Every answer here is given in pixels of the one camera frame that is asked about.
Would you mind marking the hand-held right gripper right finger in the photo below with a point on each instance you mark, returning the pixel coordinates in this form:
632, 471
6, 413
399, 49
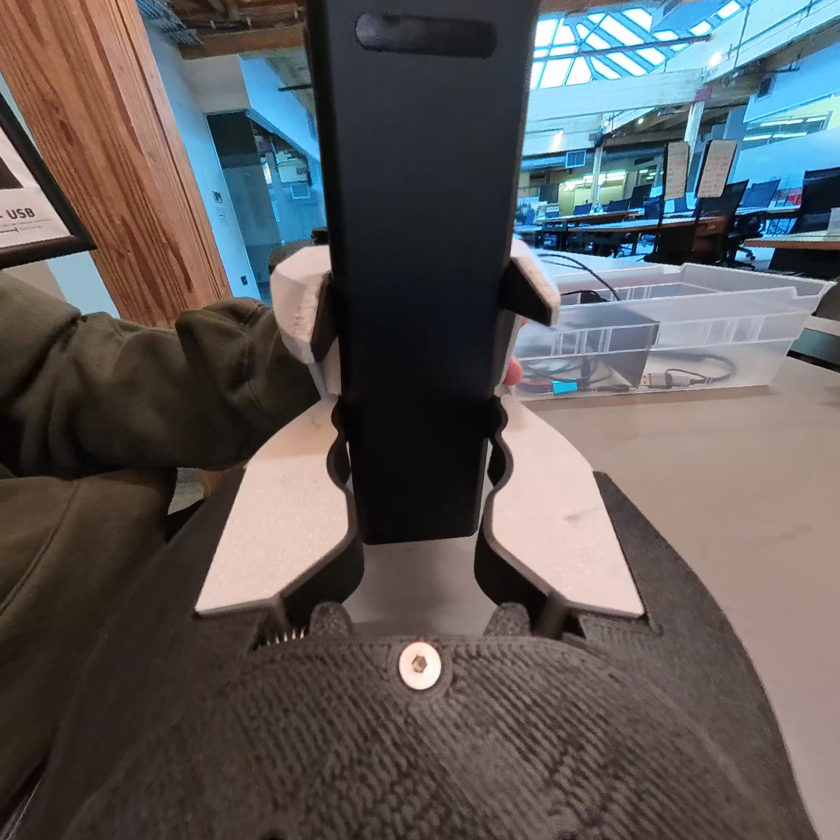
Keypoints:
558, 525

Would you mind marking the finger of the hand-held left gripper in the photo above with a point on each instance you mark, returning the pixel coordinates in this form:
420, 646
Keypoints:
535, 282
295, 302

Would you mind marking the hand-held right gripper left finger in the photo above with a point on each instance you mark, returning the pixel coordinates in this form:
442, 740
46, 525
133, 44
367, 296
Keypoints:
275, 525

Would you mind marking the black USB hub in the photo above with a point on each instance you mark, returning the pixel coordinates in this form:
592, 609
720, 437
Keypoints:
420, 262

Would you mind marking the person's left forearm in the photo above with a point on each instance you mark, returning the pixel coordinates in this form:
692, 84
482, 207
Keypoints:
164, 380

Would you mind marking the grey desk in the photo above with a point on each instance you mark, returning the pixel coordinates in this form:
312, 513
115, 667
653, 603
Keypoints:
689, 459

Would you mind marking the person's left hand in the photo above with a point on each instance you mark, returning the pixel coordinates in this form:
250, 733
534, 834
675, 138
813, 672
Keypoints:
514, 374

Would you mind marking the long wooden office table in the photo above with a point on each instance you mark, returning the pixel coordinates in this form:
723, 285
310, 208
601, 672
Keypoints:
590, 226

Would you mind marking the black power adapter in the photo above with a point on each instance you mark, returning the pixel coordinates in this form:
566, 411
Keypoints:
610, 348

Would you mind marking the light blue connector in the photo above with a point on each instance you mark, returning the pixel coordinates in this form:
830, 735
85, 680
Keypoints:
565, 387

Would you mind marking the glass door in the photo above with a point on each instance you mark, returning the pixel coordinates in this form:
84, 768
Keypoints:
262, 184

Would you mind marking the black office chair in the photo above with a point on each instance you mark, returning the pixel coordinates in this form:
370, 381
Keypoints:
702, 223
761, 197

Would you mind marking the brown paper board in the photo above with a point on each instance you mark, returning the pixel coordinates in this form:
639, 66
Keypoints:
716, 167
677, 170

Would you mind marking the clear plastic bin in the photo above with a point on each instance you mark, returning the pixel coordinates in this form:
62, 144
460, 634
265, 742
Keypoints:
722, 348

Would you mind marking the person's green jacket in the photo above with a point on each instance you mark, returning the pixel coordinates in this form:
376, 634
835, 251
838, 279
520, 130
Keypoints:
65, 590

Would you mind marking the wooden pillar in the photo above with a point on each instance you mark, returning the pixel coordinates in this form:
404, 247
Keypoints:
98, 131

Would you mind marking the black framed poster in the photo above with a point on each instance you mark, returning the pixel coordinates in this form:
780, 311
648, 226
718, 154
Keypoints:
19, 216

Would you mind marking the black monitor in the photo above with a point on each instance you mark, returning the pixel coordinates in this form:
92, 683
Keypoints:
820, 197

